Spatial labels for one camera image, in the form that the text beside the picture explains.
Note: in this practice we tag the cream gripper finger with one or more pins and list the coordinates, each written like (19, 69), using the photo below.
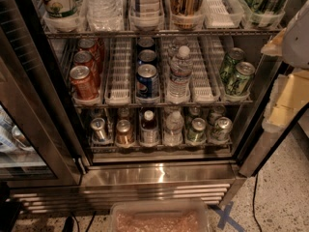
(288, 95)
(274, 46)

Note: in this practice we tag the green can front bottom shelf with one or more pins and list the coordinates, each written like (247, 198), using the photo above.
(196, 131)

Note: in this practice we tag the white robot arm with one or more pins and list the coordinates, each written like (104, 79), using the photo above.
(295, 47)

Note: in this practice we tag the green can front middle shelf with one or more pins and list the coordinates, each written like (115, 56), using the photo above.
(240, 79)

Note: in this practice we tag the green can rear middle shelf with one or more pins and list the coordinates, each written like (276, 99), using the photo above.
(231, 58)

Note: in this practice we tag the fridge door right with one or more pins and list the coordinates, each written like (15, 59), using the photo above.
(267, 141)

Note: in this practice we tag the empty white tray top shelf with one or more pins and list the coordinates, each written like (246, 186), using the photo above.
(222, 14)

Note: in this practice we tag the green can right rear bottom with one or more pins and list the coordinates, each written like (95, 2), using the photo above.
(215, 112)

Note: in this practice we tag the green can right front bottom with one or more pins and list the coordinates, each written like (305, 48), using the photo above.
(221, 129)

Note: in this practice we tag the water bottle middle shelf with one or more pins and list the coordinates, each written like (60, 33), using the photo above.
(181, 67)

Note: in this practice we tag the green can rear bottom shelf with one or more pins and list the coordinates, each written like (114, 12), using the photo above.
(191, 113)

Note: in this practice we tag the clear water bottle bottom shelf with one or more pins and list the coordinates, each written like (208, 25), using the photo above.
(172, 135)

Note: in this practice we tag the blue pepsi can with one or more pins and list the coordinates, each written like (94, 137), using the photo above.
(145, 43)
(147, 56)
(147, 81)

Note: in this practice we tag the blue pepsi can rear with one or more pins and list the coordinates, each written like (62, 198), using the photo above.
(145, 43)

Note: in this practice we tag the blue pepsi can front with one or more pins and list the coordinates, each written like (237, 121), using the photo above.
(147, 81)

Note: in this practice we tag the white labelled bottle top shelf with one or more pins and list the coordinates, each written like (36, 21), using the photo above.
(145, 13)

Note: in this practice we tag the bronze can front bottom shelf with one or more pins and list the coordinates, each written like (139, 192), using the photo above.
(124, 132)

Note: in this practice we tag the water bottle top shelf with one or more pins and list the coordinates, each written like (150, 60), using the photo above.
(105, 15)

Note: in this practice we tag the orange can rear middle shelf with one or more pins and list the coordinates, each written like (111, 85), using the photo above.
(95, 47)

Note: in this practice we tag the orange can shelf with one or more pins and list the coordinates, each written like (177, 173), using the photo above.
(85, 58)
(83, 82)
(95, 47)

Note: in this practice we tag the silver can front bottom shelf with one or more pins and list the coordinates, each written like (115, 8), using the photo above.
(98, 127)

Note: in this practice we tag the orange can front middle shelf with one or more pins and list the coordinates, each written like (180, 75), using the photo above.
(83, 82)

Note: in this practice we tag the fridge glass door left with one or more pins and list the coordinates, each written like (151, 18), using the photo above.
(42, 144)

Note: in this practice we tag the empty white tray right middle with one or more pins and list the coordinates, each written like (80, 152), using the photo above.
(203, 86)

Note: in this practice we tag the dark soda bottle white cap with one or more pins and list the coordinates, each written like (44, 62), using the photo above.
(149, 128)

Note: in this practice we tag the empty white tray left middle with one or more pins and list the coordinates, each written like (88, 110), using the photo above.
(117, 90)

